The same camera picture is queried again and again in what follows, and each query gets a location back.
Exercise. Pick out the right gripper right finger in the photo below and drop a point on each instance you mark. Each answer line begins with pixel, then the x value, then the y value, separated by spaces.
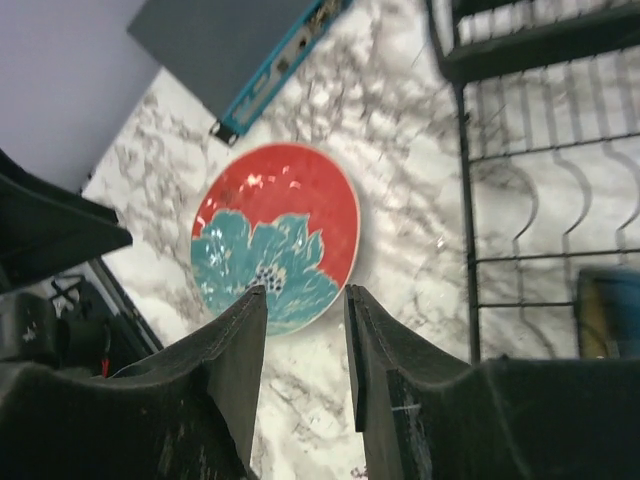
pixel 425 414

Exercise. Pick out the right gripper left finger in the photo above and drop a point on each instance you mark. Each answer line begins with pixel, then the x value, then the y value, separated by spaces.
pixel 185 412

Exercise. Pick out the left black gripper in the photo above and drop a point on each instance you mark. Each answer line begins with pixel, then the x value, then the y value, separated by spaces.
pixel 60 305

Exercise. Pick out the red plate teal flower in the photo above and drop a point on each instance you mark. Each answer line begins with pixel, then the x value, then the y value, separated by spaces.
pixel 283 216

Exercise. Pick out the black wire dish rack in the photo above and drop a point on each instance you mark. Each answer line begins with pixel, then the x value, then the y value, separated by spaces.
pixel 547 102

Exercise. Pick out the dark bowl beige inside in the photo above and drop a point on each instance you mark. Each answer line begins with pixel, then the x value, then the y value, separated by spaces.
pixel 606 312

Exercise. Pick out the dark grey flat box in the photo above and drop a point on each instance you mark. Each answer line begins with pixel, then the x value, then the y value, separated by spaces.
pixel 233 55

